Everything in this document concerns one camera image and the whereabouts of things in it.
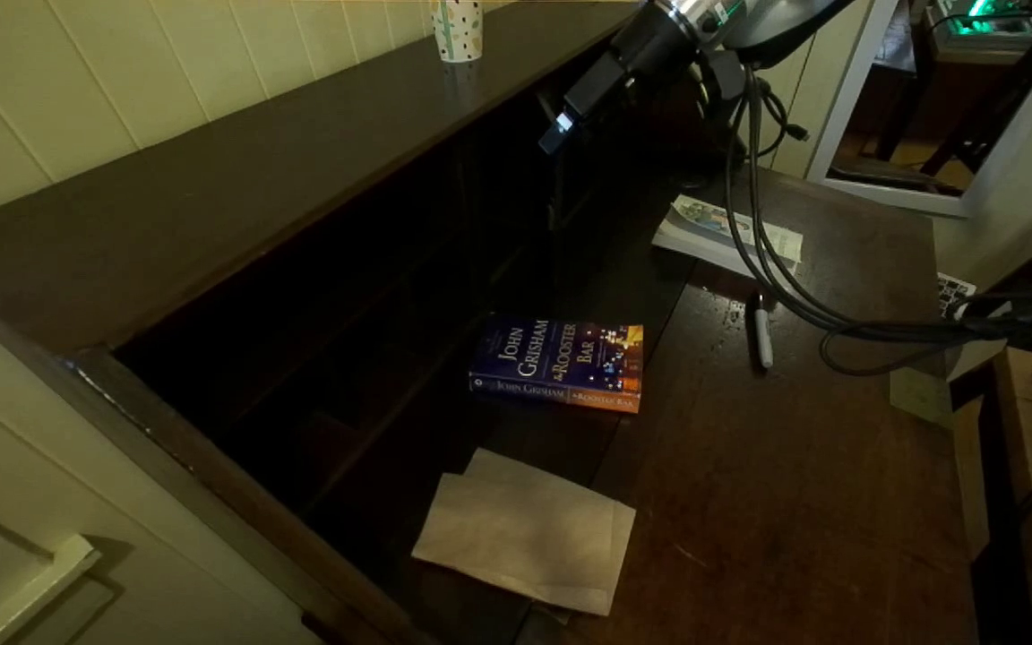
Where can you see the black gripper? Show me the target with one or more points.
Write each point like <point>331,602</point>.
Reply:
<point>626,66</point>

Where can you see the white fairy tales book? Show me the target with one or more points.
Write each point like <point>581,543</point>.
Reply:
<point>706,233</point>

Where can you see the dark blue paperback book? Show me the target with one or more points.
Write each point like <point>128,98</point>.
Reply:
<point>557,364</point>

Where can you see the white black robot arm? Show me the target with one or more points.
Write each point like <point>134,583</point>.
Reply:
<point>768,24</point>

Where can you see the white dotted paper cup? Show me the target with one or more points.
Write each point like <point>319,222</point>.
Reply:
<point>458,29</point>

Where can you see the dark wooden secretary desk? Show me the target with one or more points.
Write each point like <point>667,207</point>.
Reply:
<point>302,215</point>

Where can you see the white marker black cap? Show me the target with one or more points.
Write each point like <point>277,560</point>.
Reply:
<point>761,341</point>

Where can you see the white lattice object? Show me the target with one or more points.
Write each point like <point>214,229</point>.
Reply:
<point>953,290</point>

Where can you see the green lit computer case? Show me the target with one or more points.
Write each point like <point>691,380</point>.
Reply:
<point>984,18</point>

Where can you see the small tan block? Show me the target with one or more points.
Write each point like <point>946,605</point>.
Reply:
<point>920,396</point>

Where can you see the white panelled cabinet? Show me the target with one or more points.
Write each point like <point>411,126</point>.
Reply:
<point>36,525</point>

